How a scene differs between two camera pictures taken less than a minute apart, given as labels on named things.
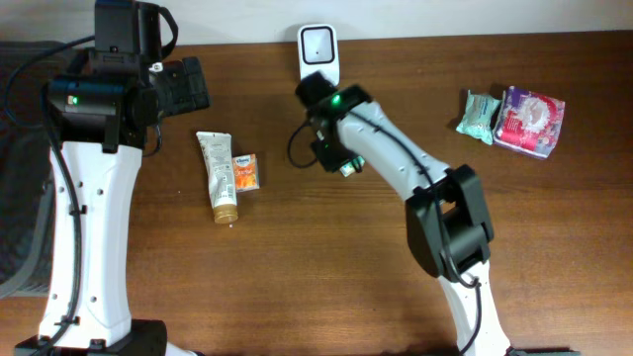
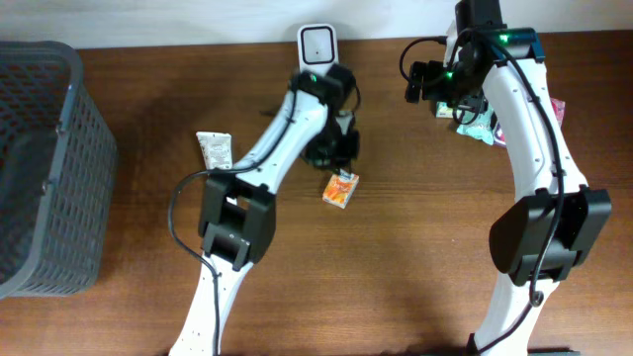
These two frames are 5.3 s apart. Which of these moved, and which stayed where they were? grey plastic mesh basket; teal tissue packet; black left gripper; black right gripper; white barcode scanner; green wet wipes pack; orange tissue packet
Moved: black left gripper; orange tissue packet; black right gripper; teal tissue packet
Stayed: grey plastic mesh basket; green wet wipes pack; white barcode scanner
